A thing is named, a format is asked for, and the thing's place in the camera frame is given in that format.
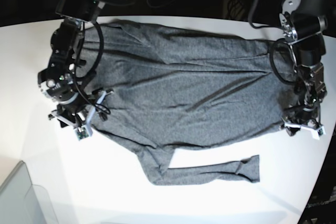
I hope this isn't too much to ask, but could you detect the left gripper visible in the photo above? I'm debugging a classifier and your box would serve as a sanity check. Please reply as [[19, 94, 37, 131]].
[[282, 105, 322, 136]]

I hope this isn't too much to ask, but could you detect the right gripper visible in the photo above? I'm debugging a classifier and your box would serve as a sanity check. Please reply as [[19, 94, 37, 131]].
[[48, 89, 113, 131]]

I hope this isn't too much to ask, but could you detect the grey t-shirt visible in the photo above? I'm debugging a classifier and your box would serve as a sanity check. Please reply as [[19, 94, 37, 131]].
[[86, 20, 297, 186]]

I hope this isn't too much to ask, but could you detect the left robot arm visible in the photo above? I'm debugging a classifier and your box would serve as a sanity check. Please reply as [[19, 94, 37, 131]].
[[269, 0, 331, 140]]

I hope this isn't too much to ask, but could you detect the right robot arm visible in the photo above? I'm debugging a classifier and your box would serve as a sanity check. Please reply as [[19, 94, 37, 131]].
[[37, 0, 110, 139]]

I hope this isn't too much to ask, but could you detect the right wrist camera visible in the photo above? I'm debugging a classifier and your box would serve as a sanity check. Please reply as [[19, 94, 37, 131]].
[[74, 125, 92, 141]]

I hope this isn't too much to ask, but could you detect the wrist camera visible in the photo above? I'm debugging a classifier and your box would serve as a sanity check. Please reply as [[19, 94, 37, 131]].
[[74, 125, 92, 141], [312, 125, 326, 140]]

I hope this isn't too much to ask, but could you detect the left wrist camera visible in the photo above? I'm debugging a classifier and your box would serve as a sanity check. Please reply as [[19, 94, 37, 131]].
[[312, 125, 326, 140]]

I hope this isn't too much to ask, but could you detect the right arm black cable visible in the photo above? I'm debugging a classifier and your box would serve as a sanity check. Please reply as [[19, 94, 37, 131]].
[[73, 20, 104, 88]]

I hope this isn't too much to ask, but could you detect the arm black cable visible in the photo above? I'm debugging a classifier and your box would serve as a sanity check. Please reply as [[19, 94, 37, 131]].
[[269, 39, 297, 84], [73, 20, 104, 88]]

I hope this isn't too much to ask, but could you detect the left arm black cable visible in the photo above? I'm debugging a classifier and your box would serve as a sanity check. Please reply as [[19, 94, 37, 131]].
[[269, 39, 297, 84]]

